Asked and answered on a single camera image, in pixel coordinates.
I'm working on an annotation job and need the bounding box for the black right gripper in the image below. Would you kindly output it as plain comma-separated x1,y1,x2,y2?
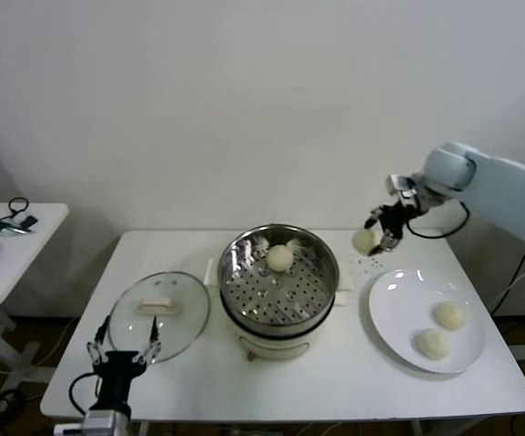
363,203,416,258

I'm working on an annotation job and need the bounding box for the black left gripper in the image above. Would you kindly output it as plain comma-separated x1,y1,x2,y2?
84,315,163,411

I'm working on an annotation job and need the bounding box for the white steamed baozi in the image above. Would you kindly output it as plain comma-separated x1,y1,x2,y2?
433,301,467,331
265,243,295,273
351,228,380,255
415,328,452,361

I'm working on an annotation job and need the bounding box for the glass pot lid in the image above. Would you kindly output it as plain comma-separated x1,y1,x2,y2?
107,271,213,363

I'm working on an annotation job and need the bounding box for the stainless steel steamer basket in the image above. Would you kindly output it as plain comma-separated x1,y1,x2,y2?
203,223,354,331

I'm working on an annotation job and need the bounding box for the white round plate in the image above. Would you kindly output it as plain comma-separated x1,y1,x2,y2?
368,268,487,374

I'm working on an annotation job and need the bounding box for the white side table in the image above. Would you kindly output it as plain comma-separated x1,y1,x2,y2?
0,202,71,378

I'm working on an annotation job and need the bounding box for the black floor plug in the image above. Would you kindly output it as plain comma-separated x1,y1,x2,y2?
0,388,27,417

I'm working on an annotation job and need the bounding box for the cream electric pot base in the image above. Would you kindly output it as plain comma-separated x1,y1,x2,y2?
220,290,354,363

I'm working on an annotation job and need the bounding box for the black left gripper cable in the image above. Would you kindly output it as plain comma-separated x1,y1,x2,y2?
68,372,103,417

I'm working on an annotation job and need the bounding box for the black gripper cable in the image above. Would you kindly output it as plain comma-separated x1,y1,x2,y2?
406,200,471,238
68,372,103,417

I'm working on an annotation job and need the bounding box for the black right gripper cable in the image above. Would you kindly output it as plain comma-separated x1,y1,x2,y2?
406,200,471,238

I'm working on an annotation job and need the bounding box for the black power cable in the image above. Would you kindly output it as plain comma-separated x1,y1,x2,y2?
489,244,525,319

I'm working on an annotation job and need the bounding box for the green handled tool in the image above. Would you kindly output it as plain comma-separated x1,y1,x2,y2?
0,217,32,237

